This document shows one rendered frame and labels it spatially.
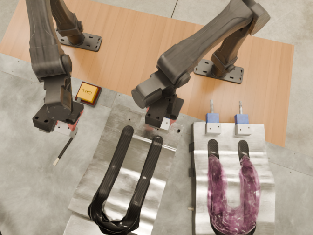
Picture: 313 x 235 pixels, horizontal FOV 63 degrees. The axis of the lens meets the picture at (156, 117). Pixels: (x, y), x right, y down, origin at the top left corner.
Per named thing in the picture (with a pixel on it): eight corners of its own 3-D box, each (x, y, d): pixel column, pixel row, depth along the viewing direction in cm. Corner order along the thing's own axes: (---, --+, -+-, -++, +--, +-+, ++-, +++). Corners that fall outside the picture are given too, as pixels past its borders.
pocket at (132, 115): (129, 110, 94) (129, 107, 90) (143, 114, 93) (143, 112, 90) (125, 121, 93) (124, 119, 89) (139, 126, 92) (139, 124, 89)
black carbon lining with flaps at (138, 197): (124, 125, 91) (121, 118, 81) (167, 139, 90) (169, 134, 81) (86, 224, 82) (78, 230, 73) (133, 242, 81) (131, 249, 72)
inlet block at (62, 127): (75, 97, 88) (70, 93, 83) (88, 102, 88) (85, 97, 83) (59, 133, 85) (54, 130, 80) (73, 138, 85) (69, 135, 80)
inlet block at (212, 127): (203, 101, 98) (206, 97, 93) (216, 102, 98) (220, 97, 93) (204, 135, 95) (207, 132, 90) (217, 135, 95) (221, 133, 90)
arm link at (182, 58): (174, 84, 59) (281, -2, 57) (151, 56, 61) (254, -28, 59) (179, 94, 71) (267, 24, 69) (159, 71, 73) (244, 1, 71)
